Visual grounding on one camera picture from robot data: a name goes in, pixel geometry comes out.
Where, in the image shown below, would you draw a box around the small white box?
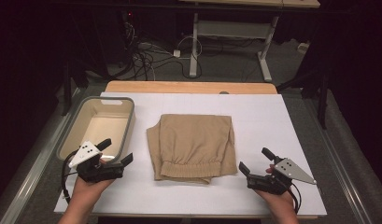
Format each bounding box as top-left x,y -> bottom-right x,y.
296,41 -> 311,54

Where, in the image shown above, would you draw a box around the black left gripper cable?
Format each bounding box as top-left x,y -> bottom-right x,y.
61,150 -> 87,204

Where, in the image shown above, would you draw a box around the beige bin with grey rim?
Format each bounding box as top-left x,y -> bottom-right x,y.
56,96 -> 136,166

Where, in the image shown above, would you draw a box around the wooden table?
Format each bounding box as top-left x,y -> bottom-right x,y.
57,80 -> 320,220

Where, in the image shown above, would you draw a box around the white board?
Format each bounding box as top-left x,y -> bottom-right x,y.
53,91 -> 328,217

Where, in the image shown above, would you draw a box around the tangle of floor cables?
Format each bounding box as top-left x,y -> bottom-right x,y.
112,21 -> 203,82

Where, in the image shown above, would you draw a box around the white desk frame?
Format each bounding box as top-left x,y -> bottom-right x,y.
189,12 -> 281,82

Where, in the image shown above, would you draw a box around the beige pants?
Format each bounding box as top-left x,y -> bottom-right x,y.
146,113 -> 238,185

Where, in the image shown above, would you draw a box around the black stand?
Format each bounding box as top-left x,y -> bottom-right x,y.
276,66 -> 332,130
61,57 -> 91,117

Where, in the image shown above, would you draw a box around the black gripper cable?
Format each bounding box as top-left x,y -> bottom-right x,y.
61,150 -> 87,204
285,181 -> 303,216

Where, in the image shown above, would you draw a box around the person's left hand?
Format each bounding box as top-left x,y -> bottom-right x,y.
70,176 -> 116,203

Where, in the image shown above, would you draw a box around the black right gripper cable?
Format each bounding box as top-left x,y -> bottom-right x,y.
285,181 -> 303,216

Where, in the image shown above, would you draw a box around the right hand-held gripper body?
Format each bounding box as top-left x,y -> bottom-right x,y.
247,158 -> 318,196

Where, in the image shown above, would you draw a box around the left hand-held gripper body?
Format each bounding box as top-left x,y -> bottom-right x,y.
68,140 -> 124,184

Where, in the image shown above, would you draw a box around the metal floor rail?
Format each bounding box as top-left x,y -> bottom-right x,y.
304,98 -> 374,224
0,88 -> 83,224

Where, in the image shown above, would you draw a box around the person's right hand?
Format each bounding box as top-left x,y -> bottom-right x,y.
253,189 -> 298,208

